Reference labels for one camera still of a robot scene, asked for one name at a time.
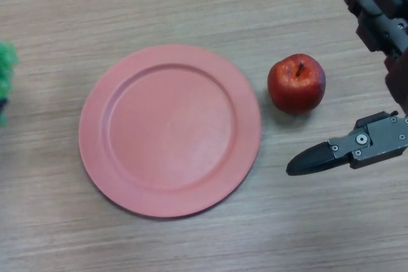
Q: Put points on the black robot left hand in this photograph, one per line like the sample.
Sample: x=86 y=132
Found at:
x=3 y=105

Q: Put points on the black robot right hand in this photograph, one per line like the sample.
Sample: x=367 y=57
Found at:
x=382 y=138

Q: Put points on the green grapes bunch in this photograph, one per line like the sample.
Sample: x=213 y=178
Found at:
x=5 y=68

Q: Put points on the pink round plate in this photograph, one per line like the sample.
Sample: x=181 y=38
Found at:
x=169 y=132

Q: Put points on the red apple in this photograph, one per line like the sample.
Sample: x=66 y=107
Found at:
x=296 y=87

